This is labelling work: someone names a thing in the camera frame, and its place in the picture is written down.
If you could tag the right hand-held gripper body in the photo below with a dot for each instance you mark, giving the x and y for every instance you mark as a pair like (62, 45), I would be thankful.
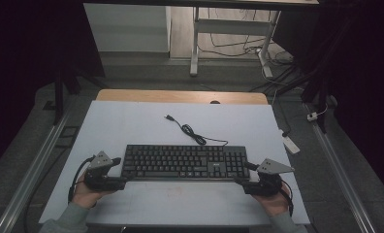
(267, 181)

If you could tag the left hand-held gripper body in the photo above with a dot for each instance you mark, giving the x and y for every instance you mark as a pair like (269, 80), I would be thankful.
(98, 168)

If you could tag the black keyboard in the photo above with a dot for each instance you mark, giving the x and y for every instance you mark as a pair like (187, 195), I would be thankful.
(183, 161)

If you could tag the person's left hand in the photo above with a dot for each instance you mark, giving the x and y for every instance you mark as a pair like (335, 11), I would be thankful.
(86, 195)

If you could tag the white power strip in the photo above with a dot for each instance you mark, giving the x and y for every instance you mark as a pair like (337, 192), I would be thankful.
(291, 145)

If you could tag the white table mat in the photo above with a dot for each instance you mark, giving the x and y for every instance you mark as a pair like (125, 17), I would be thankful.
(148, 123)

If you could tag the small black round knob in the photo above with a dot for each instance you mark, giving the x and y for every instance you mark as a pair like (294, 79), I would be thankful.
(215, 102)

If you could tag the small white adapter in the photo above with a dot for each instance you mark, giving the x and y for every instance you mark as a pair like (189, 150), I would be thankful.
(312, 116)

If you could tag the black stand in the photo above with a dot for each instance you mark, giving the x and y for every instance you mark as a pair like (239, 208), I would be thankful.
(319, 93)
(59, 93)

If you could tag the wooden table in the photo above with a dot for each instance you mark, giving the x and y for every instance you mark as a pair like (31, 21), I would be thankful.
(180, 96)

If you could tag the white cabinet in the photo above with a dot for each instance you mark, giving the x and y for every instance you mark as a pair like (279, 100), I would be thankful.
(127, 29)

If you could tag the aluminium rail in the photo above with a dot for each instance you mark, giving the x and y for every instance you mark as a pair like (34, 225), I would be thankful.
(28, 174)
(342, 178)

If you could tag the white desk frame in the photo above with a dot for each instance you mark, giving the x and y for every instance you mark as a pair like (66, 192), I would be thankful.
(232, 26)

